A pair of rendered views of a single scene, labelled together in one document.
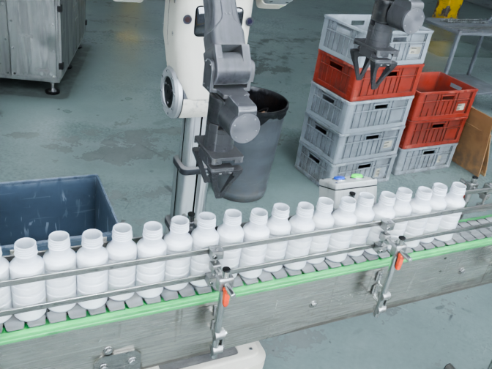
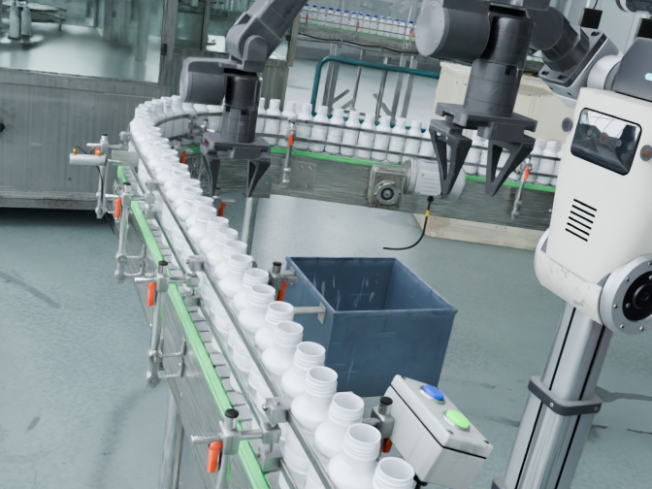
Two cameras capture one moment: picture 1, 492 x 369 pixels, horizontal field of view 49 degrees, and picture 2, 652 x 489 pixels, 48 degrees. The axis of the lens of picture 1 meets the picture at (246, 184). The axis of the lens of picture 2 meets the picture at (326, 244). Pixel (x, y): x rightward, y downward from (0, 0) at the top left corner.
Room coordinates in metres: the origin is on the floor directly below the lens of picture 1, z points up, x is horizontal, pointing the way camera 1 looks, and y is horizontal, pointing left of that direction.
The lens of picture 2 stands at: (1.21, -1.11, 1.60)
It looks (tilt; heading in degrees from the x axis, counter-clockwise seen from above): 20 degrees down; 94
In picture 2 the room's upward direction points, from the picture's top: 10 degrees clockwise
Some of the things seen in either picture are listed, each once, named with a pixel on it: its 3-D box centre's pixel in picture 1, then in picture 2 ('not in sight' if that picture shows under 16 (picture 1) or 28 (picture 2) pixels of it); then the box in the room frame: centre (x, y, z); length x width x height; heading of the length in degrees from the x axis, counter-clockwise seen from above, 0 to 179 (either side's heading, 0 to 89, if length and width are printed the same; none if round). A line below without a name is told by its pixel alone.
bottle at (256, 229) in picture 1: (253, 242); (235, 304); (1.00, -0.04, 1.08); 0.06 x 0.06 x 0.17
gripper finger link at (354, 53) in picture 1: (366, 64); (489, 156); (1.32, -0.24, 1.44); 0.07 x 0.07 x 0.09; 29
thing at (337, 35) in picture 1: (375, 39); not in sight; (3.60, -0.68, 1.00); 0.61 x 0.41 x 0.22; 127
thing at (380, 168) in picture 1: (345, 160); not in sight; (3.60, -0.68, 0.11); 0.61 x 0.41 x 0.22; 125
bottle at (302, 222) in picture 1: (299, 235); (255, 339); (1.06, -0.14, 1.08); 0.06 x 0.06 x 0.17
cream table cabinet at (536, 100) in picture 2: not in sight; (503, 157); (2.02, 4.38, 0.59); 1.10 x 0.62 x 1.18; 11
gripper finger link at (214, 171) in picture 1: (219, 173); (222, 169); (0.93, 0.06, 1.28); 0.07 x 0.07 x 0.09; 29
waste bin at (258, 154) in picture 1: (244, 145); not in sight; (3.14, 0.04, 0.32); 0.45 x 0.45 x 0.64
